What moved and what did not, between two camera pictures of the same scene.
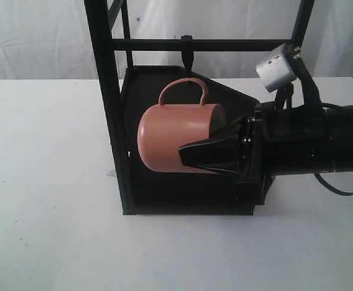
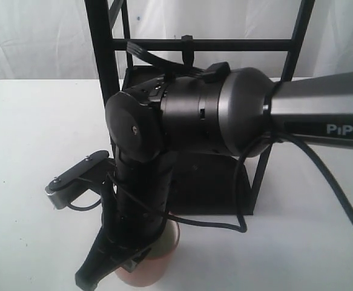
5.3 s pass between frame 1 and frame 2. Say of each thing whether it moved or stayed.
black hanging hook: stayed
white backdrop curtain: stayed
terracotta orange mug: moved
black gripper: moved
